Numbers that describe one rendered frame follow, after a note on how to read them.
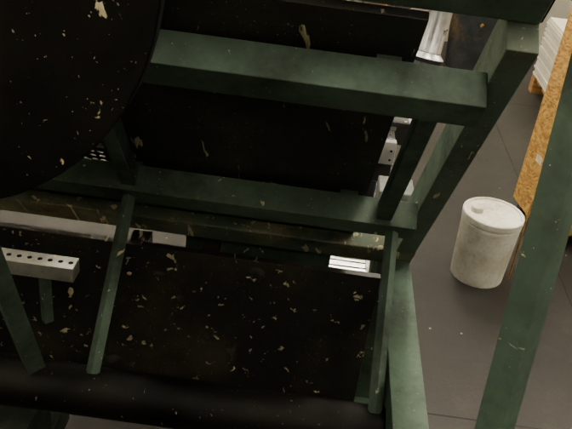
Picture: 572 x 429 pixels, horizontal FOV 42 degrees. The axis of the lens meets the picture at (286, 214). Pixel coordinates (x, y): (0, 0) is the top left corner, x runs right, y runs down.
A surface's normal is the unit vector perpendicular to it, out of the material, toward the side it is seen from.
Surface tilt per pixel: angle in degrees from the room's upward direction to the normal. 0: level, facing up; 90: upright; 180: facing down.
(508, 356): 83
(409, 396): 0
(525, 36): 37
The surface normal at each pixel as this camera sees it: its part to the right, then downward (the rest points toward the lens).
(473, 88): 0.04, -0.37
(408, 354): 0.11, -0.85
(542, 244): -0.74, 0.15
